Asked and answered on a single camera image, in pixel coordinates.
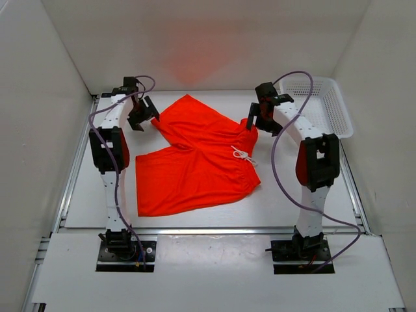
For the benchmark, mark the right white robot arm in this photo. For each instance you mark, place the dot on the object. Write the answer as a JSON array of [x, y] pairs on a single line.
[[317, 164]]

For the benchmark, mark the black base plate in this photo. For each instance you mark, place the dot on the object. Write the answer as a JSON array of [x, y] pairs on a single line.
[[286, 256], [121, 257]]

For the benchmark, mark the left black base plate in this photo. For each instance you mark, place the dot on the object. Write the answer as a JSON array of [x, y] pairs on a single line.
[[121, 257]]

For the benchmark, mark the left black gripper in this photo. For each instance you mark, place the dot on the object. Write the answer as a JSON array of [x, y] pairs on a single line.
[[149, 111]]

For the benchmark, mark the orange shorts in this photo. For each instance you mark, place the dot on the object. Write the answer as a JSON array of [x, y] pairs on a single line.
[[207, 163]]

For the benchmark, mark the aluminium frame rail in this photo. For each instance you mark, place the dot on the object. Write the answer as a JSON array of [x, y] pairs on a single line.
[[211, 230]]

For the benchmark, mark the white perforated plastic basket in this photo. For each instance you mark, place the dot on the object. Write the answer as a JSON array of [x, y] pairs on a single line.
[[325, 109]]

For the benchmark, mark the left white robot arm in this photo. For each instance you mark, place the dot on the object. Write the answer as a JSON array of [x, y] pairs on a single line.
[[110, 154]]

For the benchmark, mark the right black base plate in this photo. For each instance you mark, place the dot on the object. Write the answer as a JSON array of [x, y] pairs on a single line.
[[286, 256]]

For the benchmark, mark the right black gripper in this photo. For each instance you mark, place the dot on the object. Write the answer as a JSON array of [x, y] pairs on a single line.
[[275, 128]]

